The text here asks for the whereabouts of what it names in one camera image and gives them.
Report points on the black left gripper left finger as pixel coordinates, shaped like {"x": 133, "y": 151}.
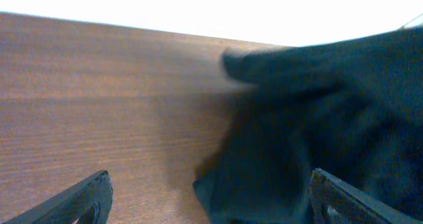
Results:
{"x": 88, "y": 201}

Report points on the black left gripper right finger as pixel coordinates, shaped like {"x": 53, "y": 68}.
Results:
{"x": 336, "y": 202}

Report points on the black pants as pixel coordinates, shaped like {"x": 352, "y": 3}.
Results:
{"x": 351, "y": 108}

